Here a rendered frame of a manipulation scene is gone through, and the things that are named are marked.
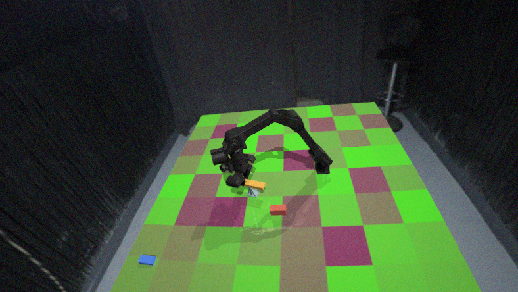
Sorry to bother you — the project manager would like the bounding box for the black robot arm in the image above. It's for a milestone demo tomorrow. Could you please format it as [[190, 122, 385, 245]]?
[[210, 109, 333, 174]]

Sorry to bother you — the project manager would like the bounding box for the yellow rectangular bar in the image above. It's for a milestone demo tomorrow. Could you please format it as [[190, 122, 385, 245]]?
[[243, 179, 266, 191]]

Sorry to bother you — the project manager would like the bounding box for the blue rectangular block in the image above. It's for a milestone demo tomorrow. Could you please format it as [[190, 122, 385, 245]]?
[[138, 255, 156, 266]]

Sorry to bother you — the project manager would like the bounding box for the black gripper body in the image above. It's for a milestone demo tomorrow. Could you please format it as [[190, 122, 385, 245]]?
[[225, 154, 256, 188]]

